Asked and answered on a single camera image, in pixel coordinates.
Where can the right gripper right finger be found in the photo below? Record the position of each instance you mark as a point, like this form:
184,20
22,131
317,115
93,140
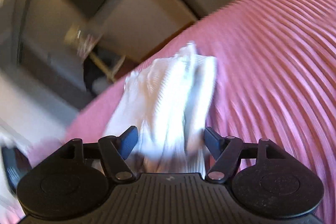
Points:
226,152

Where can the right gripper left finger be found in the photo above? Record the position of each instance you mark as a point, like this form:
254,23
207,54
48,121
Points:
114,152

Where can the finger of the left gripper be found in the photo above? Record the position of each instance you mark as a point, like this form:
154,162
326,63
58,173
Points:
16,166

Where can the white ribbed knit sweater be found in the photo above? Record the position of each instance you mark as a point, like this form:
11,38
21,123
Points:
168,102

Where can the yellow-legged side table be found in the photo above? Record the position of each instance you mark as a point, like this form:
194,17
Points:
100,62

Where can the wrapped flower bouquet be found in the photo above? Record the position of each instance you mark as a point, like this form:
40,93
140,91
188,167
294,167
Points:
74,37

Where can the pink corduroy bed blanket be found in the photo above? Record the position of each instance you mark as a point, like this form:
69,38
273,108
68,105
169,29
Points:
275,90

